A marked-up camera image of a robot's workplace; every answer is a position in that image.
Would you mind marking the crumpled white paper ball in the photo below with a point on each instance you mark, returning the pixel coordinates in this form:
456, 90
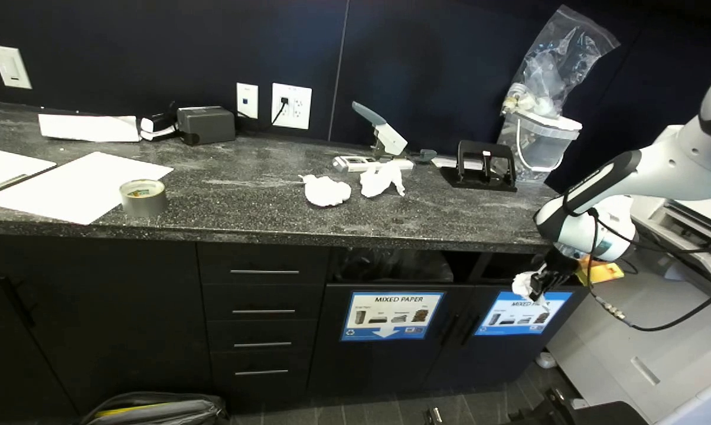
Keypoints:
379, 181

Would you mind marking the printed white paper sheet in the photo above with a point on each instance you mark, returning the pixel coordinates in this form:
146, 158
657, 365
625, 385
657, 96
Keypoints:
1, 168

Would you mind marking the slanted blue bin label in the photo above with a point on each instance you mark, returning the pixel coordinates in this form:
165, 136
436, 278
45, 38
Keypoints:
511, 319

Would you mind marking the clear plastic container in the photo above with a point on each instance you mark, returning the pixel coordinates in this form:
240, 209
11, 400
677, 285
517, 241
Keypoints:
539, 143

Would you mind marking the white light switch plate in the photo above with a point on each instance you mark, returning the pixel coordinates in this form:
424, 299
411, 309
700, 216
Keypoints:
11, 64

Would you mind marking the narrow white wall outlet plate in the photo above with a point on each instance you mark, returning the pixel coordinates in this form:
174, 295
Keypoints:
247, 99

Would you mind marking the white office printer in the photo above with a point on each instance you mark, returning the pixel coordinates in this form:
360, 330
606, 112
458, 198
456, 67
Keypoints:
686, 228

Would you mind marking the roll of tape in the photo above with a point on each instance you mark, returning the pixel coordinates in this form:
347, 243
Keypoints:
142, 191

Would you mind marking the wide black cabinet door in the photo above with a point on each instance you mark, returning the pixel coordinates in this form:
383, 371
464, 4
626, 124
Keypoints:
109, 315

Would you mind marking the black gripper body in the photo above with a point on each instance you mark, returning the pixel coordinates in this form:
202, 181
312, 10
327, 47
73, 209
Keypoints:
557, 273

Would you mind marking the wide crumpled white paper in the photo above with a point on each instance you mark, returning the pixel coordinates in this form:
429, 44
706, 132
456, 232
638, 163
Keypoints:
327, 191

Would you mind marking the wide blue bin label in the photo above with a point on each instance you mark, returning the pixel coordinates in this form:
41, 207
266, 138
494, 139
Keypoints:
390, 315

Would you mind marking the black bin liner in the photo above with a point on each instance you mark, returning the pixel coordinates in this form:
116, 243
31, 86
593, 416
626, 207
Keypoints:
386, 269

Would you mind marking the long twisted paper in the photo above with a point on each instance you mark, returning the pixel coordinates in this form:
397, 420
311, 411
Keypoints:
523, 285

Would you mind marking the orange cylindrical wrist attachment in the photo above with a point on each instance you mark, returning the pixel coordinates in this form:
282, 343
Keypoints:
600, 273

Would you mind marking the small white label device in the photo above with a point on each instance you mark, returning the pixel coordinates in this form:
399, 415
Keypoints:
157, 125

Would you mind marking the flat white desk tool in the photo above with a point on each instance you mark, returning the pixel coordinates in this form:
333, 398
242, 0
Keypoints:
350, 163

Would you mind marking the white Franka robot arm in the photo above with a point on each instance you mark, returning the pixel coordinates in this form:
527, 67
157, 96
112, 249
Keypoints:
686, 165

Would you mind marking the white power strip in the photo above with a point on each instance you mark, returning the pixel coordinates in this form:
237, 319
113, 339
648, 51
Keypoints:
87, 129

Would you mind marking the black box device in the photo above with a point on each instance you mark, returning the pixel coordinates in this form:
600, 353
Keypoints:
207, 124

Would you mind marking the white stand foot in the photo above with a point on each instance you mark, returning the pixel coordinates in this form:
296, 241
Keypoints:
543, 361

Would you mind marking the wide white wall outlet plate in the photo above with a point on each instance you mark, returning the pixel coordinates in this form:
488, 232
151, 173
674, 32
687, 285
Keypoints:
292, 105

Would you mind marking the large white paper sheet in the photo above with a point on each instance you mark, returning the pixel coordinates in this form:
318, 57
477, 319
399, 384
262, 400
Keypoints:
73, 187

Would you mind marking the clear plastic bag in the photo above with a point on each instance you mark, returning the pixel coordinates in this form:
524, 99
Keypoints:
557, 60

